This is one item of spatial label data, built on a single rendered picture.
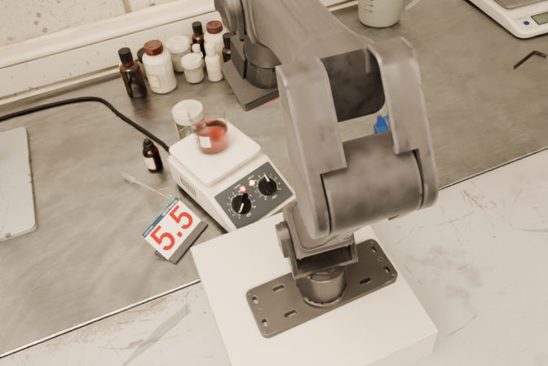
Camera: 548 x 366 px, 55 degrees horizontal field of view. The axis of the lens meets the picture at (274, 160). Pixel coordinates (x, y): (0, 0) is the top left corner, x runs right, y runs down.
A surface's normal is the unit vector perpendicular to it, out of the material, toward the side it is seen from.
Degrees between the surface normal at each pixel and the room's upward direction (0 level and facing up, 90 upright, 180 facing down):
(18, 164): 0
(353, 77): 81
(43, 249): 0
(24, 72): 90
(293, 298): 4
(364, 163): 22
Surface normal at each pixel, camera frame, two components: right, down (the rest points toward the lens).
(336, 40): -0.14, -0.79
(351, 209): 0.21, 0.41
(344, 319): -0.08, -0.66
